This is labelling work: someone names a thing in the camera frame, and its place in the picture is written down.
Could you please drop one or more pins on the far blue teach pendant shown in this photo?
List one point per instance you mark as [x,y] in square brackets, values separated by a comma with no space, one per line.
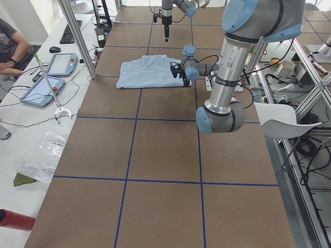
[62,64]

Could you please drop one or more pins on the seated person in grey shirt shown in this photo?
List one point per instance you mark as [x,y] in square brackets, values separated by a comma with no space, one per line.
[16,51]

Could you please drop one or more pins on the blue teach pendant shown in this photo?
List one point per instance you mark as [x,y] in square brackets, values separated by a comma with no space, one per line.
[62,64]
[40,94]

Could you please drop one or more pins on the green cloth piece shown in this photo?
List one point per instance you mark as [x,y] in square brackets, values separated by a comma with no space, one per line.
[22,179]

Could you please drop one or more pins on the black computer mouse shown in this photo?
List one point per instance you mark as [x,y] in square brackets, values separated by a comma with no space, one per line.
[54,49]

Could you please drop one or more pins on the red cylindrical bottle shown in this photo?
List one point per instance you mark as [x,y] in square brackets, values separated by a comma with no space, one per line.
[17,221]

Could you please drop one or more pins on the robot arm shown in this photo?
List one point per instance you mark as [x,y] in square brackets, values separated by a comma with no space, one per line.
[244,23]
[189,8]

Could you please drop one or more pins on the near blue teach pendant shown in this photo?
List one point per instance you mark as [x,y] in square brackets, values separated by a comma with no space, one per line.
[40,94]

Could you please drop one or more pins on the clear plastic bag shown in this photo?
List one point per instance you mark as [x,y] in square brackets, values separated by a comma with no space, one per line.
[41,161]

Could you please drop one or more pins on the white camera mast pedestal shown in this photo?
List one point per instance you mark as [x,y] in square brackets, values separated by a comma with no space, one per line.
[215,79]

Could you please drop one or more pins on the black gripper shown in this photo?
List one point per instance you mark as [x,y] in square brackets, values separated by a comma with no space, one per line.
[183,75]
[166,20]

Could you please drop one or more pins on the reacher grabber stick tool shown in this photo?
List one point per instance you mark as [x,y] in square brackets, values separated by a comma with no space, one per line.
[60,109]

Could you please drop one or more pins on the aluminium frame post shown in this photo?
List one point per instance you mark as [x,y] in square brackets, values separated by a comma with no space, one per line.
[71,20]

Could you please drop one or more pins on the black computer keyboard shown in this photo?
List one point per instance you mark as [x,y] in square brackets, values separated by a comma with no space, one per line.
[67,37]

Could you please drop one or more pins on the light blue button-up shirt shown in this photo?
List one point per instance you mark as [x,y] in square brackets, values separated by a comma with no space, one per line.
[149,71]

